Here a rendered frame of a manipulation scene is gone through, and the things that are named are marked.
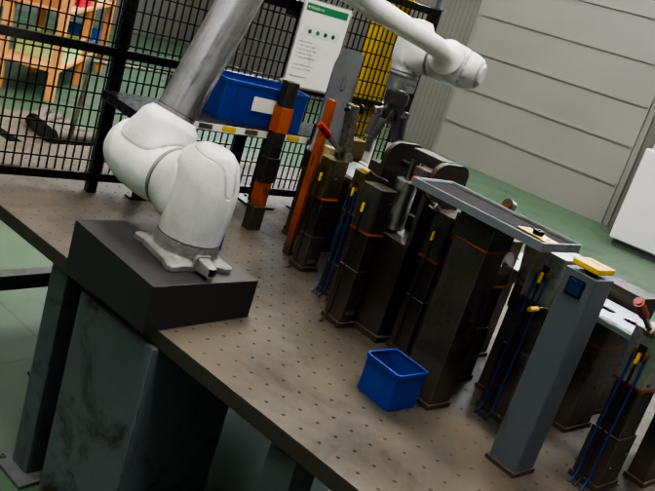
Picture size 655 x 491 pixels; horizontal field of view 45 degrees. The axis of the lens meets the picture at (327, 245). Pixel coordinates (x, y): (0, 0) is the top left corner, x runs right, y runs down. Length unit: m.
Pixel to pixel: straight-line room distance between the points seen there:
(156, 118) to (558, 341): 1.03
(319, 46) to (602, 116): 6.89
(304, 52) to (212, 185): 1.14
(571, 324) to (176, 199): 0.88
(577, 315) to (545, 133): 8.24
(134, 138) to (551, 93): 8.16
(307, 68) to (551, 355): 1.59
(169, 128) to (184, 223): 0.25
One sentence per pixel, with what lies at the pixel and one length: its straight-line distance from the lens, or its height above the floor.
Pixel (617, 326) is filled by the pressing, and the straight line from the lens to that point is 1.84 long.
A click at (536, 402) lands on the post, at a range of 1.63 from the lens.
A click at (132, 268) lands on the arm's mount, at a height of 0.82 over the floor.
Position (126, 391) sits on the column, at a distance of 1.88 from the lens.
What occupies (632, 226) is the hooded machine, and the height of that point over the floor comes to 0.25.
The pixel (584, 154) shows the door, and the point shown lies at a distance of 9.55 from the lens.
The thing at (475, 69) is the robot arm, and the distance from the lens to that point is 2.25.
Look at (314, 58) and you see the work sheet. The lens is 2.86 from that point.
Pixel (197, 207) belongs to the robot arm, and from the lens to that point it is 1.79.
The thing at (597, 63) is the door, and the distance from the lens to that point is 9.61.
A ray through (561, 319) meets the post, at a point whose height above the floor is 1.04.
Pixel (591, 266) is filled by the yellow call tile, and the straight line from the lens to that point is 1.55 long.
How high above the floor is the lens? 1.48
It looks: 17 degrees down
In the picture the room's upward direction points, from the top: 18 degrees clockwise
